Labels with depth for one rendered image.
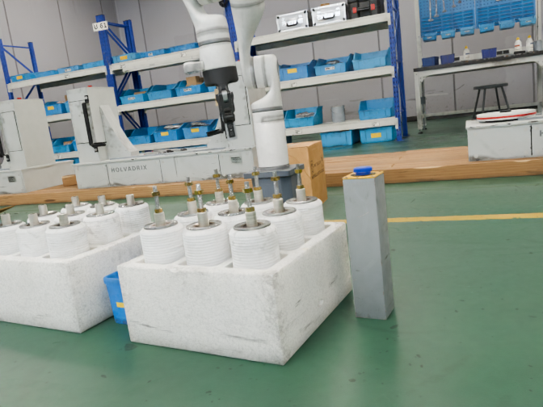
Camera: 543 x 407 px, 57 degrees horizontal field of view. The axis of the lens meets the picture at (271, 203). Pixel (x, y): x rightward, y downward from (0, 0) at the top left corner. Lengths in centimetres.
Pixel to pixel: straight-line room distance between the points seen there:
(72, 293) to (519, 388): 95
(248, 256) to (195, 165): 238
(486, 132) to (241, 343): 211
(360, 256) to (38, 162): 361
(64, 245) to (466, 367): 93
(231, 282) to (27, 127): 357
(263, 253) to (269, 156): 54
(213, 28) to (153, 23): 1004
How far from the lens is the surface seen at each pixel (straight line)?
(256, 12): 140
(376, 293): 110
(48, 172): 448
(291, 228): 105
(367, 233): 106
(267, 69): 144
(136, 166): 356
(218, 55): 109
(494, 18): 684
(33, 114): 446
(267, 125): 144
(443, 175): 279
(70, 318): 132
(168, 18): 1095
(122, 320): 131
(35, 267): 136
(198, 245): 101
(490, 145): 285
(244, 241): 95
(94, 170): 379
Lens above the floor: 47
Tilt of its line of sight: 10 degrees down
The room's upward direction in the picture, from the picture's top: 7 degrees counter-clockwise
